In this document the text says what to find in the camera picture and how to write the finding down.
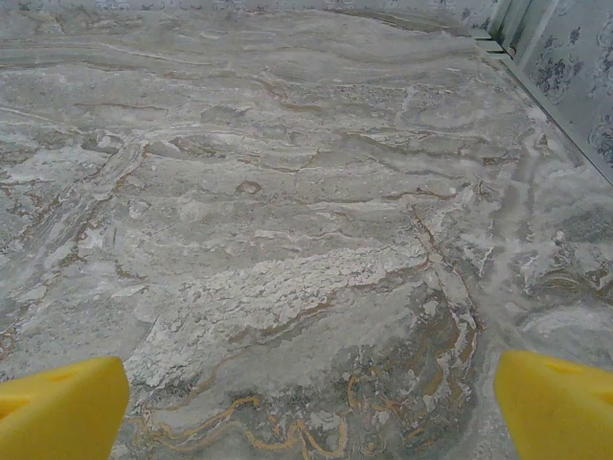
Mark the aluminium table edge rail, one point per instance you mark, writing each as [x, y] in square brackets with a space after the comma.
[565, 123]

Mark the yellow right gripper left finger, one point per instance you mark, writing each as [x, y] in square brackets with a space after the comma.
[57, 412]

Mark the aluminium frame post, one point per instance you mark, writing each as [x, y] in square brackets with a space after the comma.
[503, 19]

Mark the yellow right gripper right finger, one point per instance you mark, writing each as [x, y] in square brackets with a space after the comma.
[560, 412]

